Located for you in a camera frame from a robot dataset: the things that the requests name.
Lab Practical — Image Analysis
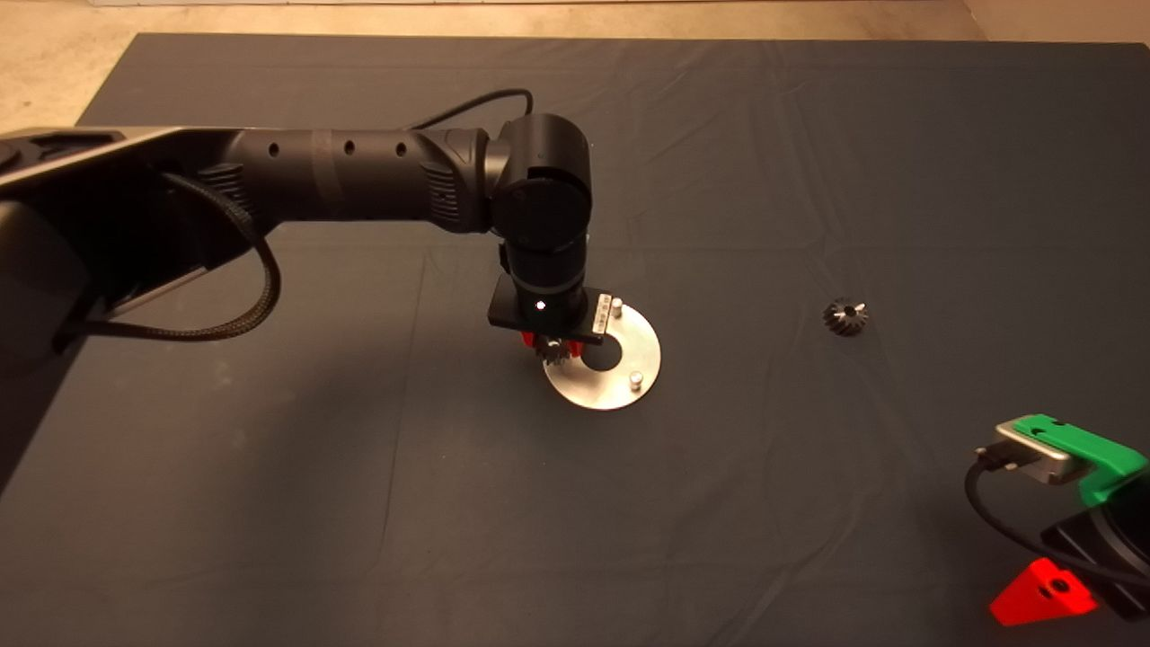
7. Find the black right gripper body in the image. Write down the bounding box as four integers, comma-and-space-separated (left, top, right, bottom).
1041, 483, 1150, 621

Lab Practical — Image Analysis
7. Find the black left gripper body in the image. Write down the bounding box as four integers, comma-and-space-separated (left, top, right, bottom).
487, 273, 615, 348

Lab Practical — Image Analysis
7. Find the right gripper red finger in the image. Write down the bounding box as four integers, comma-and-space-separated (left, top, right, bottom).
989, 557, 1100, 628

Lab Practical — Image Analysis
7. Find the round metal carrier plate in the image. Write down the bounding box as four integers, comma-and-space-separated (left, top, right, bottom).
543, 300, 663, 412

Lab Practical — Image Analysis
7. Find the dark bevel gear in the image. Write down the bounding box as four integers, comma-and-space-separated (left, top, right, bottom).
822, 297, 870, 339

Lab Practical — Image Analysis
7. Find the dark grey table cloth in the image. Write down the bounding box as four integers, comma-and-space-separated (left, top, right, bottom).
0, 33, 1150, 647

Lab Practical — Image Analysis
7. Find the right black camera cable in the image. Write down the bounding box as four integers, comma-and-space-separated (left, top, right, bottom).
964, 440, 1150, 591

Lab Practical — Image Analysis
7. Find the right green camera mount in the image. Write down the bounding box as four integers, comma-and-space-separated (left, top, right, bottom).
1013, 412, 1150, 507

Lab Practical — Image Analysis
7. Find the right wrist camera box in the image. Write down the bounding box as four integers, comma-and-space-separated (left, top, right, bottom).
994, 422, 1093, 486

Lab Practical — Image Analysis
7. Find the left thin black camera cable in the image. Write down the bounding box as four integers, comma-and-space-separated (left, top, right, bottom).
408, 88, 535, 132

